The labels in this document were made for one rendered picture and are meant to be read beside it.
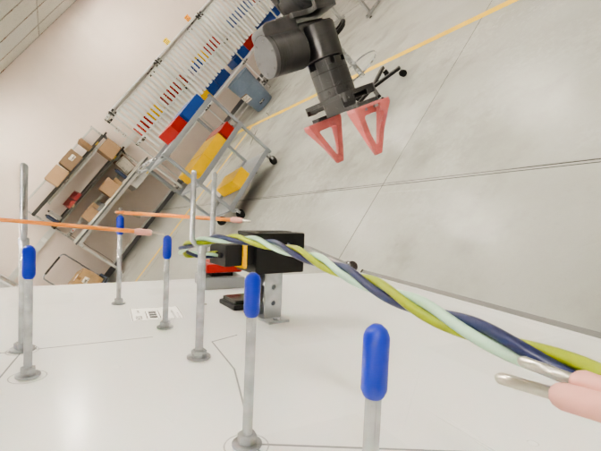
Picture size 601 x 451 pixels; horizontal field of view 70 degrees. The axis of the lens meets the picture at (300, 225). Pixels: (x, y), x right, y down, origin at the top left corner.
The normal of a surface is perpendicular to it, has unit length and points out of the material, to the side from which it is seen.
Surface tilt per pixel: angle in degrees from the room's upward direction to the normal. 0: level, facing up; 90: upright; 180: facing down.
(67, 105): 90
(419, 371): 54
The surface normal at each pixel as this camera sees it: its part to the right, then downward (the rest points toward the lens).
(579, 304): -0.70, -0.59
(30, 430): 0.04, -1.00
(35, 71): 0.51, 0.00
